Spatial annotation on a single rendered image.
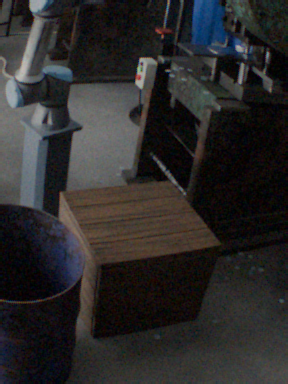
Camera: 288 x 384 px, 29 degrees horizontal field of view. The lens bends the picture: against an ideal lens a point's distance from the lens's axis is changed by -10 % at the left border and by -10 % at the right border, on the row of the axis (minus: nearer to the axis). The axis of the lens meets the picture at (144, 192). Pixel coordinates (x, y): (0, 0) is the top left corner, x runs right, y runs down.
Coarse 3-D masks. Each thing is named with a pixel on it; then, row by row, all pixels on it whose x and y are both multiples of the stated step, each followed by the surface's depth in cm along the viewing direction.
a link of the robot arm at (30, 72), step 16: (32, 0) 168; (48, 0) 163; (64, 0) 168; (48, 16) 170; (32, 32) 177; (48, 32) 177; (32, 48) 180; (48, 48) 184; (32, 64) 185; (16, 80) 189; (32, 80) 188; (16, 96) 189; (32, 96) 193
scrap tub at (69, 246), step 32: (0, 224) 162; (32, 224) 162; (64, 224) 156; (0, 256) 168; (32, 256) 168; (64, 256) 160; (0, 288) 174; (32, 288) 174; (64, 288) 165; (0, 320) 129; (32, 320) 131; (64, 320) 140; (0, 352) 138; (32, 352) 139; (64, 352) 150
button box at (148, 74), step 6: (144, 60) 237; (150, 60) 238; (138, 66) 242; (144, 66) 237; (150, 66) 236; (156, 66) 237; (138, 72) 243; (144, 72) 237; (150, 72) 238; (144, 78) 238; (150, 78) 239; (138, 84) 244; (144, 84) 240; (150, 84) 241
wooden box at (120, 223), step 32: (64, 192) 193; (96, 192) 196; (128, 192) 199; (160, 192) 202; (96, 224) 181; (128, 224) 184; (160, 224) 187; (192, 224) 189; (96, 256) 168; (128, 256) 170; (160, 256) 173; (192, 256) 179; (96, 288) 173; (128, 288) 175; (160, 288) 181; (192, 288) 188; (96, 320) 178; (128, 320) 185; (160, 320) 191
